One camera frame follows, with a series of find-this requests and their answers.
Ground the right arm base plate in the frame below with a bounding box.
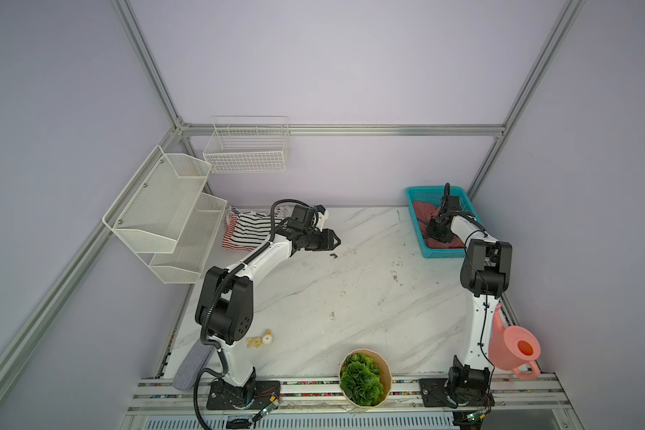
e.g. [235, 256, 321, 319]
[419, 378, 494, 409]

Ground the green plant in pot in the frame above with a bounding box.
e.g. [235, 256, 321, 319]
[339, 349, 392, 409]

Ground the aluminium front rail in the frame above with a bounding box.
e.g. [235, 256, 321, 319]
[126, 373, 572, 416]

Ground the small yellow white toy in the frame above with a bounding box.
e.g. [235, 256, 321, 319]
[247, 330, 274, 349]

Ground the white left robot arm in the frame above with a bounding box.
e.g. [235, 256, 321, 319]
[192, 199, 341, 429]

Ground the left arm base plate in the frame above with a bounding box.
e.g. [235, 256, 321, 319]
[205, 379, 281, 410]

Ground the pink watering can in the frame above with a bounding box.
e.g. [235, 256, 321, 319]
[487, 305, 541, 381]

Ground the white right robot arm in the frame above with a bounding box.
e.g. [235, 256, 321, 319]
[426, 184, 512, 408]

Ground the black white striped tank top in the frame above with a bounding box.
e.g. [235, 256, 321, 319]
[234, 211, 272, 249]

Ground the dark red tank top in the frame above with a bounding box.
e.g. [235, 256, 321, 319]
[412, 201, 464, 249]

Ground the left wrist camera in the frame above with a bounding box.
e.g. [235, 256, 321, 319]
[312, 205, 329, 230]

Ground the white wire wall basket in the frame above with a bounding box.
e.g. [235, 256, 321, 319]
[204, 116, 290, 174]

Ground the white mesh lower shelf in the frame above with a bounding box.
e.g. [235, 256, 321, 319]
[149, 193, 228, 284]

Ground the grey oval pad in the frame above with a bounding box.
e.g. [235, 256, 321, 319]
[173, 341, 215, 392]

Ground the teal plastic basket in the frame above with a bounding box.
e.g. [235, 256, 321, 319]
[406, 184, 489, 259]

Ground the red white striped tank top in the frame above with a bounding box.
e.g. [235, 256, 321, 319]
[221, 206, 254, 251]

